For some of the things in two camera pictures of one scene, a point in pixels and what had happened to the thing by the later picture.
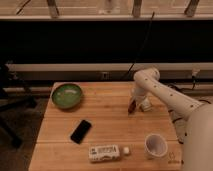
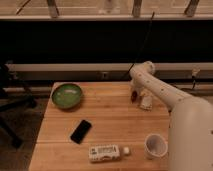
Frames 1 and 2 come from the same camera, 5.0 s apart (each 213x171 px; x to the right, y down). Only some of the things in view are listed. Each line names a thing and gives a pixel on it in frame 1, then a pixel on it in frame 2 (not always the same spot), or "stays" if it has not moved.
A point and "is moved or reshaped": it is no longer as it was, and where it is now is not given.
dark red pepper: (132, 108) is moved or reshaped
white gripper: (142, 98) stays
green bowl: (66, 95) stays
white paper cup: (155, 146) stays
